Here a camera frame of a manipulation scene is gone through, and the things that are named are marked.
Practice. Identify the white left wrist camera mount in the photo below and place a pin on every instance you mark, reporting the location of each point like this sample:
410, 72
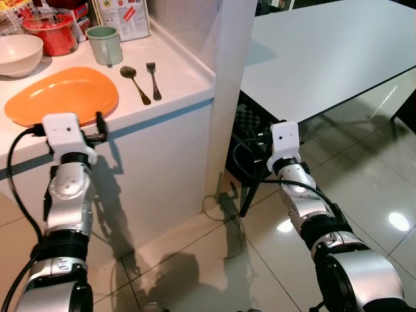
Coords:
62, 130

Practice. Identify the dark metal spoon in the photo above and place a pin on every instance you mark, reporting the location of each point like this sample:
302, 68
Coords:
127, 71

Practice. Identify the white counter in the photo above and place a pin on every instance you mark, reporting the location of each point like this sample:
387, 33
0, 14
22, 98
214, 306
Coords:
162, 162

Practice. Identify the white table with black legs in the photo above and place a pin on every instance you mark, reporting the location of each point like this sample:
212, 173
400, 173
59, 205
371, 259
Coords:
338, 52

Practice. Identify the colourful snack packet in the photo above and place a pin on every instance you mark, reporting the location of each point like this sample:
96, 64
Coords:
13, 16

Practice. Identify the printed white carton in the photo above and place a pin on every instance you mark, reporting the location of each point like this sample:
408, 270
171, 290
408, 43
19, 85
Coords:
120, 16

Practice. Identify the dark metal fork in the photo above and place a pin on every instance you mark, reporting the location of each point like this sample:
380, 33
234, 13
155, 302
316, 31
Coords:
154, 81

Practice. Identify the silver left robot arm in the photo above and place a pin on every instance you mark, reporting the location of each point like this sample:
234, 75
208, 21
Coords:
68, 195

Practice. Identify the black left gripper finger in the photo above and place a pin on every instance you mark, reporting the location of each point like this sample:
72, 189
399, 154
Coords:
101, 123

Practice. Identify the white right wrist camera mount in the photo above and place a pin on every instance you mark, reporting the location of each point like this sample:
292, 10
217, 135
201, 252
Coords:
284, 140

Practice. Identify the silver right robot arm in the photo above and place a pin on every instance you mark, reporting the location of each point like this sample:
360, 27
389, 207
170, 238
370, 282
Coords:
302, 188

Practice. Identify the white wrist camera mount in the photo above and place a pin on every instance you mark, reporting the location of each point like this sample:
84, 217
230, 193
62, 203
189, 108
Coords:
62, 130
284, 140

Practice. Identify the pale green mug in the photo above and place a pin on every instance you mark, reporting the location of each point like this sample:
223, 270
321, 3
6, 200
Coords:
104, 45

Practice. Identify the orange plate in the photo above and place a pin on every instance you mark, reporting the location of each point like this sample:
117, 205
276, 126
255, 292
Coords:
62, 97

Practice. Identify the white ceramic bowl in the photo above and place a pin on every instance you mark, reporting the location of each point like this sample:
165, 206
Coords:
16, 55

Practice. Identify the red food box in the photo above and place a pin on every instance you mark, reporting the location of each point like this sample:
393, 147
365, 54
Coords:
81, 16

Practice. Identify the red pot with lid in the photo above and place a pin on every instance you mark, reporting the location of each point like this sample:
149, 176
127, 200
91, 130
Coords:
51, 36

